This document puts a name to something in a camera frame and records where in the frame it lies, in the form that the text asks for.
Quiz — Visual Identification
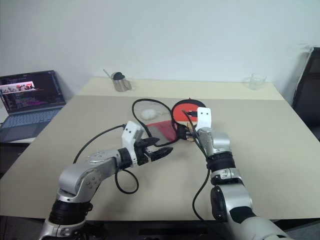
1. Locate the red table tennis paddle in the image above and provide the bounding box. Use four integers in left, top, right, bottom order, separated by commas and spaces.
171, 96, 205, 144

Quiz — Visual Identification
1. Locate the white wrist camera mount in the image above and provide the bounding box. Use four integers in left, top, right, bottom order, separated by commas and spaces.
195, 106, 213, 132
120, 120, 145, 166

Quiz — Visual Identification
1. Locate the stainless steel cup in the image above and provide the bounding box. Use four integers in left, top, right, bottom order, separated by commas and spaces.
112, 72, 133, 93

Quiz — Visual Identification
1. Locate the clear glass beaker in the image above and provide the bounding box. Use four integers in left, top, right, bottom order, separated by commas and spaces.
245, 72, 268, 91

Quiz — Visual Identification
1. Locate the red black paddle case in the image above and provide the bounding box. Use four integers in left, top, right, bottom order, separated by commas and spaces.
131, 98, 181, 148

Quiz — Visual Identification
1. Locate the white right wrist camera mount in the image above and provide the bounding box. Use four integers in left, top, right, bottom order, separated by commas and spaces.
195, 106, 213, 132

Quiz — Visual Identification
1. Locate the thin metal straw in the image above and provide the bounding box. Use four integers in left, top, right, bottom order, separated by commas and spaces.
102, 68, 115, 80

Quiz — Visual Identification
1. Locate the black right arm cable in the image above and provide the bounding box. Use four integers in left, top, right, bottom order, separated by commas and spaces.
181, 109, 213, 222

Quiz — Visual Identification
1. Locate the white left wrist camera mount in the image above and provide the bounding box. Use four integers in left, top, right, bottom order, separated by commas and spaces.
120, 120, 145, 166

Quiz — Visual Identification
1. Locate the grey open laptop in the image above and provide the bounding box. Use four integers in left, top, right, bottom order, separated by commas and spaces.
0, 70, 68, 144

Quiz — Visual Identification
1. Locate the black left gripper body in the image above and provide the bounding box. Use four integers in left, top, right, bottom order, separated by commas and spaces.
133, 139, 154, 167

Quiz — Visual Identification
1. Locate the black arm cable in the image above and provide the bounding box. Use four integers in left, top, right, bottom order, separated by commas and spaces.
181, 109, 213, 222
73, 124, 140, 195

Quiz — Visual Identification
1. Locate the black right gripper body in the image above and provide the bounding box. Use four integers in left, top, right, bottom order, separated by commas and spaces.
186, 124, 200, 145

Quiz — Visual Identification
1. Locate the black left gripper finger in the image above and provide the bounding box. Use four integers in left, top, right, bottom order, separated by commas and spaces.
139, 136, 161, 149
149, 146, 174, 162

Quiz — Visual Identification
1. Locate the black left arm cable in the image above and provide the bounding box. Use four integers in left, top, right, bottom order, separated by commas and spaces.
73, 124, 140, 195

